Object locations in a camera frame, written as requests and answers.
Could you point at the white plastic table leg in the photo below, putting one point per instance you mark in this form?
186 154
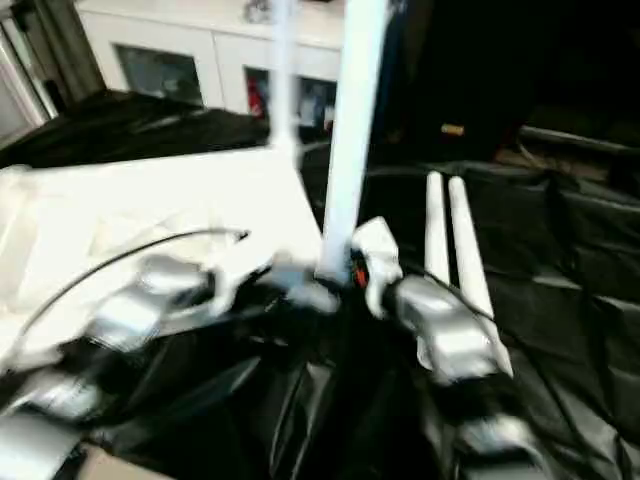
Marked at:
437 230
470 250
283 70
355 130

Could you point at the white plastic table top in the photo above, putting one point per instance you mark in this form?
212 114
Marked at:
120 210

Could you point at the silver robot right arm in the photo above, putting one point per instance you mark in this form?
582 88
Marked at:
450 340

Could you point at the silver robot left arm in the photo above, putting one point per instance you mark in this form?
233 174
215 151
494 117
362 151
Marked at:
100 330

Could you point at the black mat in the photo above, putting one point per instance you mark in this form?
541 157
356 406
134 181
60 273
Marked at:
320 410

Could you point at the white glass-door cabinet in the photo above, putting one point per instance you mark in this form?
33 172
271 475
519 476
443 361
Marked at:
200 45

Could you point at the dark grey bar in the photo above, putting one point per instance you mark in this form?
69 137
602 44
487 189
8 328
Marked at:
580 140

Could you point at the shiny silver ornament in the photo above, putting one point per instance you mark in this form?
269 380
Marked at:
258 8

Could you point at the grey metal rack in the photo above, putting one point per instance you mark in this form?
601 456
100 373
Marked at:
35 50

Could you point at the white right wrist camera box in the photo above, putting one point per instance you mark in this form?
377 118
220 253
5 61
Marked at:
378 260

